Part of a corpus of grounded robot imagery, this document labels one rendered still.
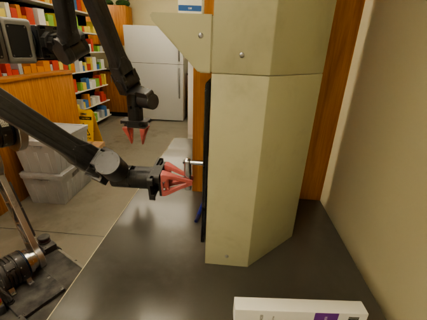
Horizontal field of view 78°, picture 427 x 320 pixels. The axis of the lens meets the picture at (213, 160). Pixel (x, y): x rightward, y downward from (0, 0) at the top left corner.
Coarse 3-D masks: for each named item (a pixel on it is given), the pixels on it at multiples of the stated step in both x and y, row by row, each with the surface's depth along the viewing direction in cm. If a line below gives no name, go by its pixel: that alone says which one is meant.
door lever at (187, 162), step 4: (184, 160) 63; (188, 160) 63; (192, 160) 63; (196, 160) 63; (184, 164) 63; (188, 164) 63; (192, 164) 64; (196, 164) 63; (200, 164) 63; (184, 168) 64; (188, 168) 64; (184, 172) 65; (188, 172) 64; (184, 176) 65; (188, 176) 65; (188, 188) 67
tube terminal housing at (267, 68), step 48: (240, 0) 46; (288, 0) 47; (336, 0) 56; (240, 48) 48; (288, 48) 51; (240, 96) 52; (288, 96) 56; (240, 144) 56; (288, 144) 62; (240, 192) 60; (288, 192) 70; (240, 240) 65
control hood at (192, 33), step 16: (160, 16) 47; (176, 16) 47; (192, 16) 47; (208, 16) 47; (176, 32) 48; (192, 32) 48; (208, 32) 48; (192, 48) 49; (208, 48) 49; (192, 64) 50; (208, 64) 50
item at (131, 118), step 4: (128, 108) 99; (136, 108) 99; (140, 108) 101; (128, 112) 100; (132, 112) 99; (136, 112) 99; (140, 112) 101; (128, 116) 101; (132, 116) 100; (136, 116) 100; (140, 116) 101; (120, 120) 101; (124, 120) 101; (128, 120) 101; (132, 120) 100; (136, 120) 100; (140, 120) 101; (144, 120) 102; (148, 120) 102; (144, 124) 101
